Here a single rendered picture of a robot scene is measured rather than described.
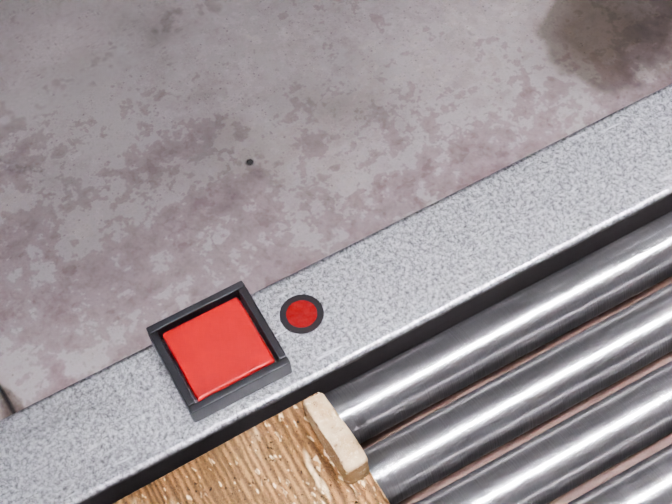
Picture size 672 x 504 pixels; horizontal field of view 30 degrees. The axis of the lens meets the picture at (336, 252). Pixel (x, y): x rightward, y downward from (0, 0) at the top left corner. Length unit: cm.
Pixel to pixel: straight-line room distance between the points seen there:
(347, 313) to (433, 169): 119
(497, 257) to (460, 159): 118
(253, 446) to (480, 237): 23
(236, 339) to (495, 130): 130
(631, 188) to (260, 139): 124
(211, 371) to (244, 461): 7
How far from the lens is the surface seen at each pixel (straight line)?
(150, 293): 200
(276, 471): 83
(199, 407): 86
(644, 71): 223
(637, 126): 100
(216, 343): 88
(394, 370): 87
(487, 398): 86
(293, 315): 90
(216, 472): 83
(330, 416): 81
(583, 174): 96
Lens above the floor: 170
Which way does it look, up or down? 59 degrees down
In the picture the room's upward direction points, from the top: 7 degrees counter-clockwise
